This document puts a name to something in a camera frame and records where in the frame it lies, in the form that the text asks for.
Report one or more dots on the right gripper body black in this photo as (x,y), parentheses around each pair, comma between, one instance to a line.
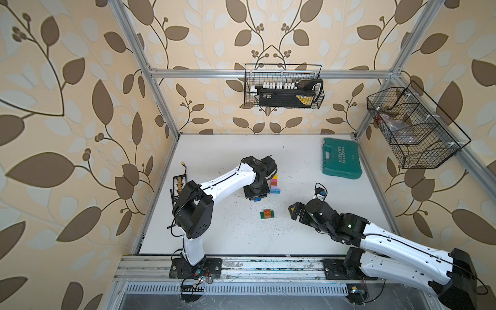
(305,218)

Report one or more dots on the back wire basket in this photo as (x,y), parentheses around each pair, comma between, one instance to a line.
(281,85)

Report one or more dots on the plastic bag in basket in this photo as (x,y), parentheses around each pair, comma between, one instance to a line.
(400,130)

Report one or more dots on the black bit holder card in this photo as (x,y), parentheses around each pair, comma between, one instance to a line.
(178,184)

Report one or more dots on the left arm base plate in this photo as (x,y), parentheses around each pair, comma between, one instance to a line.
(208,267)

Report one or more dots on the green tool case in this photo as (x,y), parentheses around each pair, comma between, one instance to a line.
(340,158)

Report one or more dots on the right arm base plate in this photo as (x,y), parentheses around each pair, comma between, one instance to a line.
(334,269)

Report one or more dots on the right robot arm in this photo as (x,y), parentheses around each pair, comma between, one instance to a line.
(376,253)

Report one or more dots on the black box in basket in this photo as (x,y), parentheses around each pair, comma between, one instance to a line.
(299,94)

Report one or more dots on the wire basket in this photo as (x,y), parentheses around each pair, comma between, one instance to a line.
(436,137)
(281,85)

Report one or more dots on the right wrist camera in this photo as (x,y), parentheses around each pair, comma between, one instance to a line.
(320,193)

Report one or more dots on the dark green lego brick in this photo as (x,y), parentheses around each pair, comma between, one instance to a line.
(262,216)

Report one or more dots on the right wire basket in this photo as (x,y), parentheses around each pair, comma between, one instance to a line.
(436,137)

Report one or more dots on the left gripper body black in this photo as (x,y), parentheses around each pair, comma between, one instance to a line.
(259,192)

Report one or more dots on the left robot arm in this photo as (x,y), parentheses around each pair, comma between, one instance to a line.
(193,211)

